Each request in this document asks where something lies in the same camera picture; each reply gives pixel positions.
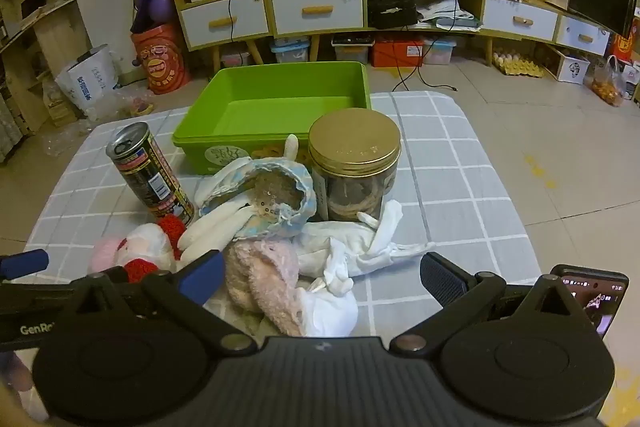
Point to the red printed bag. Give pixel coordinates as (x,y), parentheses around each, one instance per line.
(160,64)

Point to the white sock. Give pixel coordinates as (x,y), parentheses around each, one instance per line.
(330,312)

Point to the wooden bookshelf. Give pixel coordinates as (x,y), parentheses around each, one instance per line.
(55,37)

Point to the clear storage box blue lid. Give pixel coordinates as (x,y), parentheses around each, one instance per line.
(290,53)

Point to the green plastic bin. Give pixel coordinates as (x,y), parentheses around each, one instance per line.
(280,107)

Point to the black smartphone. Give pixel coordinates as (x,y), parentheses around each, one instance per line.
(600,292)

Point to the grey checkered blanket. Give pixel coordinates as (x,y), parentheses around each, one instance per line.
(450,187)

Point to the white printed carton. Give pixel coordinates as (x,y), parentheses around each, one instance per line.
(90,77)

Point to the black bag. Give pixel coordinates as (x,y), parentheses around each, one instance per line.
(392,9)

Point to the long wooden cabinet white drawers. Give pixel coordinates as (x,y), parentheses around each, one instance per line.
(315,14)

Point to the pink white red plush doll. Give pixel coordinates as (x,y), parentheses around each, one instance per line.
(145,247)

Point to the tray of eggs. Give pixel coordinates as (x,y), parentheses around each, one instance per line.
(517,64)

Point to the dark purple bag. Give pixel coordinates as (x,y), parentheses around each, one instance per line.
(142,12)

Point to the purple ball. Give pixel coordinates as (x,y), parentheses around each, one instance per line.
(163,6)

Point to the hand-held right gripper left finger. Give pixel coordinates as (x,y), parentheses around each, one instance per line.
(200,278)

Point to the black flat screen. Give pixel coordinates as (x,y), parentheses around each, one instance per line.
(597,2)

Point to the rabbit doll blue dress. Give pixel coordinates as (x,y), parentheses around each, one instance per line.
(235,177)

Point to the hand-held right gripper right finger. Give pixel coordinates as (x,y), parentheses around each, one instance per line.
(440,279)

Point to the glass jar gold lid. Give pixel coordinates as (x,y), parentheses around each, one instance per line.
(355,142)

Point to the orange box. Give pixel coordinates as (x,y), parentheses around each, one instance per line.
(395,54)

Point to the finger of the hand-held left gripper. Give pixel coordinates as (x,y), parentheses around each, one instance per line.
(25,262)

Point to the black drink can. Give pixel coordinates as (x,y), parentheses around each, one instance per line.
(150,172)

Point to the white cloth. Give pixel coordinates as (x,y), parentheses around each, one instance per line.
(350,252)

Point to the pink fluffy plush toy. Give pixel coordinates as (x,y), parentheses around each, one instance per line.
(260,282)

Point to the bag of oranges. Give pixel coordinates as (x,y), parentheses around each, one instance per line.
(607,87)

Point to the white printed crate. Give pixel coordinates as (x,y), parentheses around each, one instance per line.
(572,69)

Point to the red gift box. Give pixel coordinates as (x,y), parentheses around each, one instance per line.
(625,47)

